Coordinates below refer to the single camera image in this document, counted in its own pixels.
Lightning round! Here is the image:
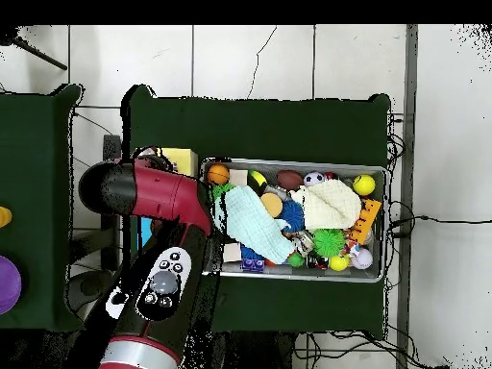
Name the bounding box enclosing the wooden box with three holes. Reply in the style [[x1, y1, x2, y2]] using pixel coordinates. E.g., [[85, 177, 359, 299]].
[[132, 147, 200, 251]]

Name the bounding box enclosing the shallow clear plastic bin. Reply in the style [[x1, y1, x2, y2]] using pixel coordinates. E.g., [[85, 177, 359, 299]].
[[199, 157, 388, 283]]

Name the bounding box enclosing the light blue waffle cloth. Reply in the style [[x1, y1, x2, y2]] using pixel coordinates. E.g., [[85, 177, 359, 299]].
[[214, 184, 296, 265]]

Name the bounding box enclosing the small orange basketball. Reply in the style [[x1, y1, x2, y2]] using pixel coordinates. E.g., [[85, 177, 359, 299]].
[[207, 163, 231, 186]]

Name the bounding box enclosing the blue spiky rubber ball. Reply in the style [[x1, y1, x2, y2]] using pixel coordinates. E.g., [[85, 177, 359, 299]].
[[278, 199, 306, 234]]

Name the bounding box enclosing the small brown football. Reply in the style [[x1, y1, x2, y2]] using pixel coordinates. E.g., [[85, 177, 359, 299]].
[[276, 169, 305, 191]]

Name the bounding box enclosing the small black white soccer ball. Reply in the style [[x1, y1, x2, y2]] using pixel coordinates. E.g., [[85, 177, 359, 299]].
[[303, 171, 327, 188]]

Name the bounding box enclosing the dark green tablecloth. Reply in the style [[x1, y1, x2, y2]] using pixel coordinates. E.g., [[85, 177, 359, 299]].
[[120, 84, 392, 339], [0, 84, 87, 333]]

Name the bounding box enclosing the cream waffle cloth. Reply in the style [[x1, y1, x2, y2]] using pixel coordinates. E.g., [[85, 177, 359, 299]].
[[289, 179, 363, 231]]

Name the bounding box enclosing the green spiky rubber ball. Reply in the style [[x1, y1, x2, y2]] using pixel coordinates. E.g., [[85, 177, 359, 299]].
[[311, 228, 347, 258]]

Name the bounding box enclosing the yellow tennis ball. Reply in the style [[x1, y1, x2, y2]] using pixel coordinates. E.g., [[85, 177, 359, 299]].
[[352, 173, 377, 197]]

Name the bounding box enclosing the orange notched foam block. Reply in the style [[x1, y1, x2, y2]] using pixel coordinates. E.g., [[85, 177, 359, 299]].
[[348, 198, 383, 246]]

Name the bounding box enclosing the white baseball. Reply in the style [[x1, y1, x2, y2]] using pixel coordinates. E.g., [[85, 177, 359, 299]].
[[350, 247, 374, 271]]

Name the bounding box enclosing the black metal stand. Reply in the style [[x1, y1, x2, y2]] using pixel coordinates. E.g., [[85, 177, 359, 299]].
[[68, 134, 124, 272]]

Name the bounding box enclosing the dark grey rounded object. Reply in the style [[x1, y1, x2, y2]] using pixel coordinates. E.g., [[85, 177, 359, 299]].
[[66, 268, 116, 312]]

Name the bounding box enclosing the purple ball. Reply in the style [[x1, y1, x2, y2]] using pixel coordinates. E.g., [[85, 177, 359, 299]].
[[0, 255, 23, 316]]

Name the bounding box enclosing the black tripod leg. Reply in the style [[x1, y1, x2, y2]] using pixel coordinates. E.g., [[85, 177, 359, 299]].
[[0, 26, 69, 71]]

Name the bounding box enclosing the black cable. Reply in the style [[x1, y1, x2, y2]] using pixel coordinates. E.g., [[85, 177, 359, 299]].
[[387, 199, 492, 239]]

